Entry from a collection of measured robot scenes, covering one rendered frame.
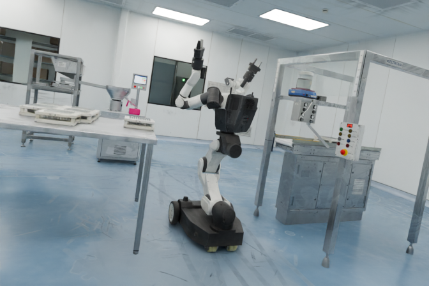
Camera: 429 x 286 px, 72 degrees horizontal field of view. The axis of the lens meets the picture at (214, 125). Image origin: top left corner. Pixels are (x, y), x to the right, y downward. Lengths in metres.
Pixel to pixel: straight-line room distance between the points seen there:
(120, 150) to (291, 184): 2.61
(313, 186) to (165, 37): 5.40
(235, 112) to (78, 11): 5.77
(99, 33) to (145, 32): 1.02
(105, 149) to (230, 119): 2.70
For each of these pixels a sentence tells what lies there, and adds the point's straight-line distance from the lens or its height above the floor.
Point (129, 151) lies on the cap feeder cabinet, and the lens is 4.67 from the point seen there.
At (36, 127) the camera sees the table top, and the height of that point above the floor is 0.81.
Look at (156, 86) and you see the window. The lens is 7.48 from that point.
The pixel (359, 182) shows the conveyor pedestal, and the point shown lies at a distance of 3.89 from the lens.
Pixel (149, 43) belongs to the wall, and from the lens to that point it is 7.52.
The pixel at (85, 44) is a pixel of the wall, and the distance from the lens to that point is 7.44.
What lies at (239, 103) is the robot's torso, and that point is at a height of 1.15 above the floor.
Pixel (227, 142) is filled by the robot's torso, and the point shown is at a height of 0.84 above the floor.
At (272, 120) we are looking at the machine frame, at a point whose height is 1.03.
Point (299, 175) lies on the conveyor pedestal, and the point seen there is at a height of 0.52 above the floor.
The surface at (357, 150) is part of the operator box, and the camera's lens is 2.33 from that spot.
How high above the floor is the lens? 1.13
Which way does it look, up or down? 4 degrees down
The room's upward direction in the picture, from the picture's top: 9 degrees clockwise
